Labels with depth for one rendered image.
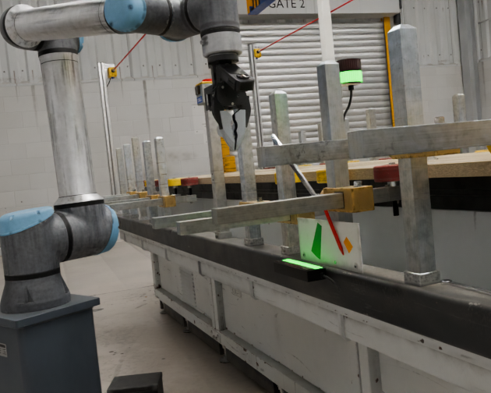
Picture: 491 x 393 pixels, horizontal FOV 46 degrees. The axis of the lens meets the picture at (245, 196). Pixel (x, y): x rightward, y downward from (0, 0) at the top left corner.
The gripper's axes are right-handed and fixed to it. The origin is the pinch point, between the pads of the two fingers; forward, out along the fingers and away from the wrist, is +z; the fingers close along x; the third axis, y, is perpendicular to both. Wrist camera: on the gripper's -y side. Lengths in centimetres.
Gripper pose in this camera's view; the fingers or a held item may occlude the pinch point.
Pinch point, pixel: (234, 144)
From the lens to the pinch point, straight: 131.0
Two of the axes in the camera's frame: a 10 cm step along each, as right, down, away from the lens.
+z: 1.0, 9.9, 0.5
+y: -4.0, -0.1, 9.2
